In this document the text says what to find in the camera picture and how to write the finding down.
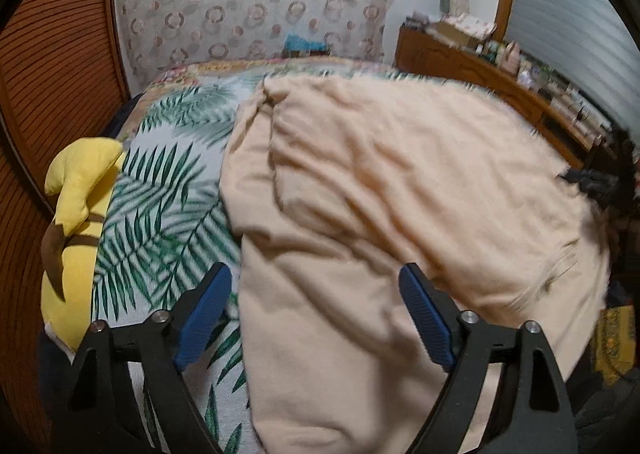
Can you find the teal cloth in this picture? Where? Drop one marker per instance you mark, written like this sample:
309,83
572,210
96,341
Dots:
302,43

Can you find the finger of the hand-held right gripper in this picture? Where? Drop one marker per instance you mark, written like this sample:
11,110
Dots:
590,180

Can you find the small brown box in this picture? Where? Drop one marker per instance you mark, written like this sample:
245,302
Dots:
305,54

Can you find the floral bed blanket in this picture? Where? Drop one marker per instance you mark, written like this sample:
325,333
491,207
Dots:
225,68

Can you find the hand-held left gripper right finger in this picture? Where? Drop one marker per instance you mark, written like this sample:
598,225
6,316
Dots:
427,319

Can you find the grey window blind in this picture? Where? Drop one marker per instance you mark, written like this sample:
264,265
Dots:
560,9

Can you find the yellow plush toy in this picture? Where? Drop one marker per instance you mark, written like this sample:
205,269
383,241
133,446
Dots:
75,234

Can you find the small round fan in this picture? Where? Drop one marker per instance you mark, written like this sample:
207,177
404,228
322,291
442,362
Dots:
446,4

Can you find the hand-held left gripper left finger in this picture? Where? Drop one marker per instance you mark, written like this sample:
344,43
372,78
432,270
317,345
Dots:
205,319

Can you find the wooden side cabinet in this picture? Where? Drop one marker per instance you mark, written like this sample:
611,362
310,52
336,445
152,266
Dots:
450,61

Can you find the green leaf print blanket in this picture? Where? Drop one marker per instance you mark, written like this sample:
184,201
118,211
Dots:
165,194

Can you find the cardboard box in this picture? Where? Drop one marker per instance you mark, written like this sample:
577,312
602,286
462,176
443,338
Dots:
450,36

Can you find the peach printed t-shirt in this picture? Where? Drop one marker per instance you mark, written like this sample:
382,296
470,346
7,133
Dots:
400,174

